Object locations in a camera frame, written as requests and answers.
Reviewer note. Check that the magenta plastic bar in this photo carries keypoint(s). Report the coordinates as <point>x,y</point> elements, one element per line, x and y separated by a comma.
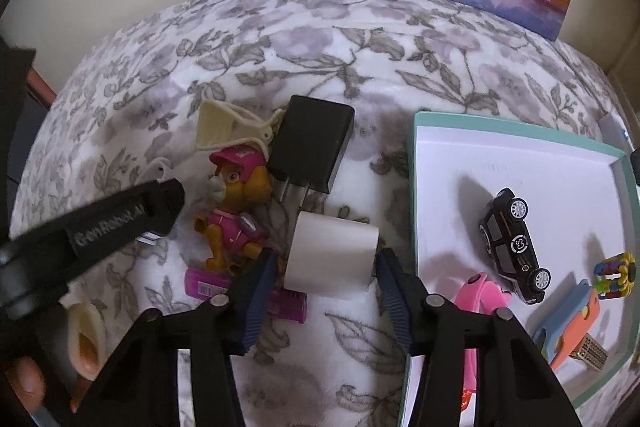
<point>200,287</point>

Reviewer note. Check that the reddish wooden board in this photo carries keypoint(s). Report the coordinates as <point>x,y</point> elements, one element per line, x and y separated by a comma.
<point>42,87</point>

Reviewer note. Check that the colourful sunflower toy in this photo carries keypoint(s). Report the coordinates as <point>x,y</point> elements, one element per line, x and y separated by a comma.
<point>617,279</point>

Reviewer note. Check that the black toy car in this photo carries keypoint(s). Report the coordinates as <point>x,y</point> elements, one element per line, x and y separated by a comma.
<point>510,247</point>

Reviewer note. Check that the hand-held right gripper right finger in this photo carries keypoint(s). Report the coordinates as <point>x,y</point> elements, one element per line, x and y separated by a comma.
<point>397,297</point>

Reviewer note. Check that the black charger plug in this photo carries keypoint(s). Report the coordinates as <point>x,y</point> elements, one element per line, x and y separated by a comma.
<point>312,142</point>

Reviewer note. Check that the pink wristband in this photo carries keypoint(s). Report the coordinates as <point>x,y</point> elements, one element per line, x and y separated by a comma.
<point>477,289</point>

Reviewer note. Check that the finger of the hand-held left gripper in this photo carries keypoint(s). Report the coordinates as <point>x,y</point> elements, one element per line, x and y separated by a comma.
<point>167,204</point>

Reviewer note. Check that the white device with blue light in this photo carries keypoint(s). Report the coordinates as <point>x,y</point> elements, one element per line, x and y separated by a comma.
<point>612,127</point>

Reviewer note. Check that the person's left hand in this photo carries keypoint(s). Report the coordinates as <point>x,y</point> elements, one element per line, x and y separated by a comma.
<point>87,347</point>

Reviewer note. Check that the gold black patterned box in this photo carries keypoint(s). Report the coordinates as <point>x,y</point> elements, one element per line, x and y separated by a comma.
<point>592,352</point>

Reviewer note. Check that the orange and blue foam toy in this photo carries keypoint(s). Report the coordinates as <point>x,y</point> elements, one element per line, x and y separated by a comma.
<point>580,322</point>

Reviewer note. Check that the pink dog toy figure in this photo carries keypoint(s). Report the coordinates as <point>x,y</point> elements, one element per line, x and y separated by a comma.
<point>230,227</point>

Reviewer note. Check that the white charger plug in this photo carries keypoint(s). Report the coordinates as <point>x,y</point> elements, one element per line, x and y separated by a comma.
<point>330,252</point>

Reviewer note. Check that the cream hair clip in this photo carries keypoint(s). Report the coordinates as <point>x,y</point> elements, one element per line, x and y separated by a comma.
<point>215,127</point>

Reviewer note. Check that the dark cabinet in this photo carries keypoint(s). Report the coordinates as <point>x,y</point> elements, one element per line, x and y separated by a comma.
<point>15,107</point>

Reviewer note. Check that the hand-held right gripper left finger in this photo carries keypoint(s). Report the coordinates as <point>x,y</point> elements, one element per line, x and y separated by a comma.
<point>257,302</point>

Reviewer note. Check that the white smartwatch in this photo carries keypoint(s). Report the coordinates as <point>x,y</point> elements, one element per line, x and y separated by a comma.
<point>161,166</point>

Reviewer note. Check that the black power adapter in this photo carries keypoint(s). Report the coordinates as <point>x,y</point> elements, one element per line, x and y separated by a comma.
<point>636,167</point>

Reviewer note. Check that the teal shallow tray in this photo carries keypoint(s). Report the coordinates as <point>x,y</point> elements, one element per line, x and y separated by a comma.
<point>550,187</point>

